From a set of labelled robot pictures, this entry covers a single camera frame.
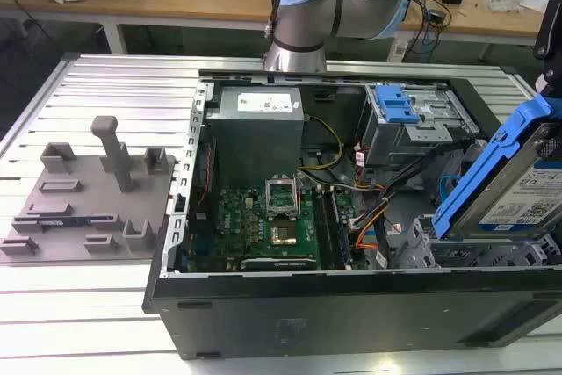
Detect blue disk wire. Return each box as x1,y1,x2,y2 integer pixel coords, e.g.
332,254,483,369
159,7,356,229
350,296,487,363
437,175,463,208

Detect metal disk bay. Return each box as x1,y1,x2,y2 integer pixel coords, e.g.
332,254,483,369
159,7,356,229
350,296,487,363
390,140,562,271

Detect grey parts rack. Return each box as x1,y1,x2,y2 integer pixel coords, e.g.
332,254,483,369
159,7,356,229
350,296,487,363
0,115,179,267

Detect orange wires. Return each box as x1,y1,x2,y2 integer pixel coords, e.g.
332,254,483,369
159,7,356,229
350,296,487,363
354,224,379,254

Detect hard disk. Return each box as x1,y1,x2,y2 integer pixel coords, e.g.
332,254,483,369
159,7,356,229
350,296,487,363
431,94,562,242

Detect green motherboard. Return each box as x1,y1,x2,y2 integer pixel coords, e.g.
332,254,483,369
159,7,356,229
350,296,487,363
186,185,353,273

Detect black graphics card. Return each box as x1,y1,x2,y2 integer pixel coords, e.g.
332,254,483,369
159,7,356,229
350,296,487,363
239,256,320,272

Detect black RAM stick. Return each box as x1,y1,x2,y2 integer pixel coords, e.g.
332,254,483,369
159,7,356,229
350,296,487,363
313,190,338,270

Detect grey power supply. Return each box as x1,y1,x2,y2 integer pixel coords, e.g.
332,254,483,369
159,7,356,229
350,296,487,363
205,86,306,188

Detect black sleeved wire bundle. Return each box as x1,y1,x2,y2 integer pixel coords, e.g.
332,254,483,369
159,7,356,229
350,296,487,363
350,137,488,229

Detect thin red wire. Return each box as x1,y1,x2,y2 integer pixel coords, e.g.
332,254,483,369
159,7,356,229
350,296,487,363
194,141,220,210

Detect wooden desk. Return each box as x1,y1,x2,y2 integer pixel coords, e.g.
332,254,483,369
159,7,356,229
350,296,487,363
0,0,562,47

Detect metal drive cage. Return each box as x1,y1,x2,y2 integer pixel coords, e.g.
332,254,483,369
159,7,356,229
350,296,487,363
361,82,480,169

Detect blue drive carrier handle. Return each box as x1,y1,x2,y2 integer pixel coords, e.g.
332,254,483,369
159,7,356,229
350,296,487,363
374,83,423,126

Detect CPU socket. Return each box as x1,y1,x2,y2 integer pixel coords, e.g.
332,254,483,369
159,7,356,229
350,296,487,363
264,176,300,221

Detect black PC case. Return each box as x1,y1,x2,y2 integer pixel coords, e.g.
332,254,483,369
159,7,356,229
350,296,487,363
140,68,562,361

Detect yellow and black wires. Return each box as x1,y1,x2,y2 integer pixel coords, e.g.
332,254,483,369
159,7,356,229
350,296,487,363
297,115,346,172

